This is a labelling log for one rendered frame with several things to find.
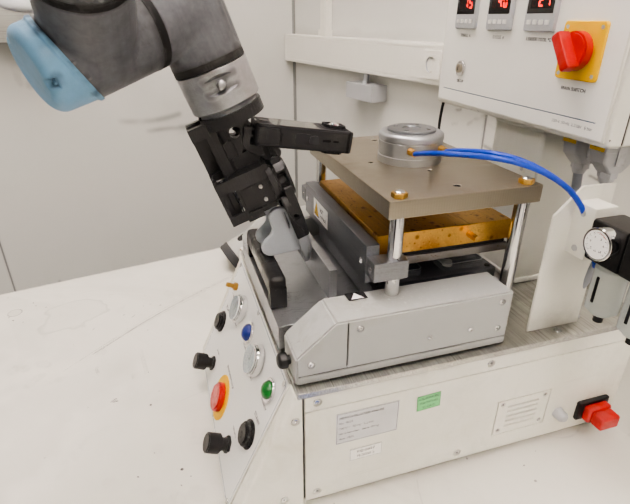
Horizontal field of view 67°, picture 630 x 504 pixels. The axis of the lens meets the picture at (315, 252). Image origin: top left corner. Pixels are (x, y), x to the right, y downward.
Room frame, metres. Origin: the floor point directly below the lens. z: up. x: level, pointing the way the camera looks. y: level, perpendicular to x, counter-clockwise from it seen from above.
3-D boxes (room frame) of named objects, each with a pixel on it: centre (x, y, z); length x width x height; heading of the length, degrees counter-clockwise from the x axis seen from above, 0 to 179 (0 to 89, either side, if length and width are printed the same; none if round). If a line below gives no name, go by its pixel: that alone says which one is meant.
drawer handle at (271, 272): (0.53, 0.06, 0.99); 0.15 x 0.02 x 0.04; 17
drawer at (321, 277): (0.57, -0.07, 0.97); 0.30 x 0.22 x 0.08; 107
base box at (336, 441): (0.57, -0.12, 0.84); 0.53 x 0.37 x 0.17; 107
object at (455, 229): (0.58, -0.12, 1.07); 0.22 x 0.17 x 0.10; 17
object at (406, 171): (0.58, -0.15, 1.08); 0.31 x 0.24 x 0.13; 17
